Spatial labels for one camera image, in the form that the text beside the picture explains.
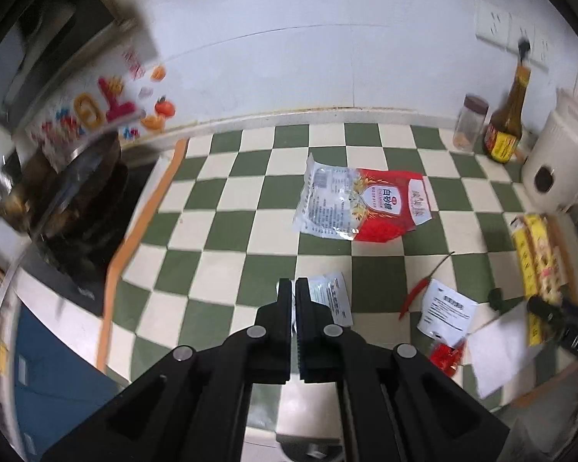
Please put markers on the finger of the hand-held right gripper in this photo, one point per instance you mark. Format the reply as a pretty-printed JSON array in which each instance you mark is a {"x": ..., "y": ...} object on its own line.
[{"x": 544, "y": 310}]

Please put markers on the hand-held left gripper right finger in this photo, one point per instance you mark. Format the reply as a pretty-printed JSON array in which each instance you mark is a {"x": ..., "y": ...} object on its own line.
[{"x": 309, "y": 346}]

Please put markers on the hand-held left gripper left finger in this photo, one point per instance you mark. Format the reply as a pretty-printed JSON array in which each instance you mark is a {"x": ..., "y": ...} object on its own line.
[{"x": 284, "y": 337}]

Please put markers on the small white printed packet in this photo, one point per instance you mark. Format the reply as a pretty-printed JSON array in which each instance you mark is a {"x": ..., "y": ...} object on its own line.
[{"x": 335, "y": 296}]

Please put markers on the white paper sheet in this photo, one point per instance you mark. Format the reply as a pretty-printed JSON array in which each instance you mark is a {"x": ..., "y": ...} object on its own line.
[{"x": 503, "y": 353}]

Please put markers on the small dark green cap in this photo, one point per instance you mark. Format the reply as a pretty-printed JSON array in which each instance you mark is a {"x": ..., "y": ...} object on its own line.
[{"x": 497, "y": 298}]

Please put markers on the yellow long box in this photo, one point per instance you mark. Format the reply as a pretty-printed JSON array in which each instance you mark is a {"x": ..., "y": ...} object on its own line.
[{"x": 539, "y": 260}]

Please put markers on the white sachet with black print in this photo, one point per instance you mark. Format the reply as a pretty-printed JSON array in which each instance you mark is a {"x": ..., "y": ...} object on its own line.
[{"x": 445, "y": 310}]

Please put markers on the red crumpled wrapper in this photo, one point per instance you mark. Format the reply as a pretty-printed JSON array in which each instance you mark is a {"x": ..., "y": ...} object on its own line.
[{"x": 447, "y": 358}]

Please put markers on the green white checkered mat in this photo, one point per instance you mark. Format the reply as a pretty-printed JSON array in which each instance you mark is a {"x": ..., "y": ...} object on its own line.
[{"x": 250, "y": 221}]

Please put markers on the red chili pepper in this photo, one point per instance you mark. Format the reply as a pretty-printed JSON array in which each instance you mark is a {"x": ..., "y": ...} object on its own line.
[{"x": 416, "y": 291}]

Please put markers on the white rice cooker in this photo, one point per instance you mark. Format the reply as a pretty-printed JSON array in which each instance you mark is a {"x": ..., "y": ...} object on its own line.
[{"x": 561, "y": 159}]

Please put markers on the red and clear sugar bag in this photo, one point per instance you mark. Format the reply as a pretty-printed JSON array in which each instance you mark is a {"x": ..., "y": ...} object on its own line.
[{"x": 361, "y": 202}]

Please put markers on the brown sauce bottle yellow label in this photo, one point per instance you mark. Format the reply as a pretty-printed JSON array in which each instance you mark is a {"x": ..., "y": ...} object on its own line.
[{"x": 505, "y": 120}]

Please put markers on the black gas stove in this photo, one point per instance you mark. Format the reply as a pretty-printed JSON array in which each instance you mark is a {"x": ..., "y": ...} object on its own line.
[{"x": 101, "y": 260}]

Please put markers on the glass jar with brown lid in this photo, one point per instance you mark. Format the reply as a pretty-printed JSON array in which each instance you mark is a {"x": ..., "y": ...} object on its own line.
[{"x": 469, "y": 122}]

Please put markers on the blue cabinet door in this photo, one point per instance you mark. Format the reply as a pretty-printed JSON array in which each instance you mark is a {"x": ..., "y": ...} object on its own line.
[{"x": 62, "y": 375}]

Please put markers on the dark wok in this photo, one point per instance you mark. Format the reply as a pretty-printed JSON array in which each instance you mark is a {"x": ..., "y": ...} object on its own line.
[{"x": 77, "y": 187}]

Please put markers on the range hood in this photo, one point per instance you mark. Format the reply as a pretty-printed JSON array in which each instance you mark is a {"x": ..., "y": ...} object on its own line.
[{"x": 38, "y": 33}]

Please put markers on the white wall socket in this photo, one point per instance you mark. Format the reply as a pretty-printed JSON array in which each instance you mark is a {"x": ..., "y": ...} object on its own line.
[{"x": 498, "y": 21}]

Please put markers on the colourful wall sticker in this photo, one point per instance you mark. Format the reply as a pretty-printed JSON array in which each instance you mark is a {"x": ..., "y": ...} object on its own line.
[{"x": 91, "y": 110}]

